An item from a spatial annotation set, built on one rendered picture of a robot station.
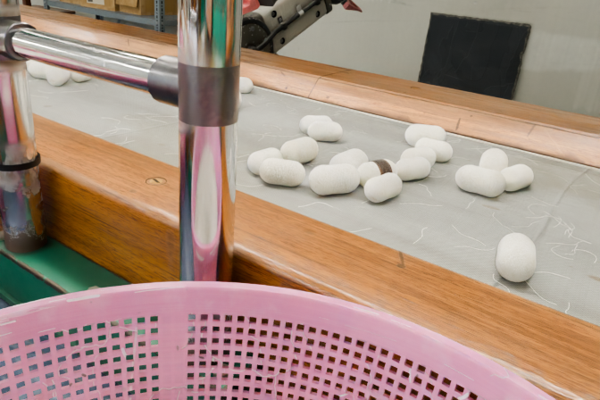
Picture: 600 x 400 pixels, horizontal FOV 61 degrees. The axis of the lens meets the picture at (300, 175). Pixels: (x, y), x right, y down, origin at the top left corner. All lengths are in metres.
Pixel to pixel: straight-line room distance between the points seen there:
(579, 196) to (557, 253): 0.11
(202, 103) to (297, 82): 0.46
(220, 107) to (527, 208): 0.27
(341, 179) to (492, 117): 0.25
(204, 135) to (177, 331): 0.08
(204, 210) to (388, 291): 0.08
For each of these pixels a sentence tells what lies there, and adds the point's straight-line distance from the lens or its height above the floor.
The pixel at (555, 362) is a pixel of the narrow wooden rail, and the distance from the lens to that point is 0.21.
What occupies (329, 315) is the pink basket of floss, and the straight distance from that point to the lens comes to 0.20.
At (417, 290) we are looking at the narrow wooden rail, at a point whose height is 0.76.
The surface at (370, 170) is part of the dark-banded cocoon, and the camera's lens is 0.37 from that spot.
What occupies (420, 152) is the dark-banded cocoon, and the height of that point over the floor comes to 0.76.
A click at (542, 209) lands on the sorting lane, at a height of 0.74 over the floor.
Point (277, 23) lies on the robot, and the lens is 1.06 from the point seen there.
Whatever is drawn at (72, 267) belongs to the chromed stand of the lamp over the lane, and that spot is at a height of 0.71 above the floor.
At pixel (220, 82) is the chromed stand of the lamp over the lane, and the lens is 0.19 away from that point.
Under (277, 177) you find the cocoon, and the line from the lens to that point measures 0.36.
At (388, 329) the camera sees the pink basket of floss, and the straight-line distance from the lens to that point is 0.20.
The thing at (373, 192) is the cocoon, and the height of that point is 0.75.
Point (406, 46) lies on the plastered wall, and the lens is 2.62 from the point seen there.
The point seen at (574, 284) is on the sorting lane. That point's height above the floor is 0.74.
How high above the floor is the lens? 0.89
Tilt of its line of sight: 22 degrees down
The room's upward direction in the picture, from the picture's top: 5 degrees clockwise
